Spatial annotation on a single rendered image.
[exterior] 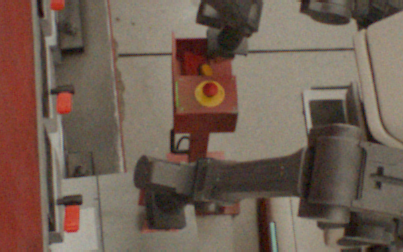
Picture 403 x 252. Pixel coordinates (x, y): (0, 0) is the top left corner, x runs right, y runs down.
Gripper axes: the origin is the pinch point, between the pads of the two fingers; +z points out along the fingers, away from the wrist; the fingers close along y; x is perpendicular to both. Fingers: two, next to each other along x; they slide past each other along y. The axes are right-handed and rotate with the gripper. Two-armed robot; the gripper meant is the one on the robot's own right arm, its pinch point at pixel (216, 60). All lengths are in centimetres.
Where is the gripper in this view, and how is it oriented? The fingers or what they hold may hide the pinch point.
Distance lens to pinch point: 182.9
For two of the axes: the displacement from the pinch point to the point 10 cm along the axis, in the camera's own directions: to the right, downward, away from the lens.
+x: 0.4, 9.0, -4.4
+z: -2.9, 4.4, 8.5
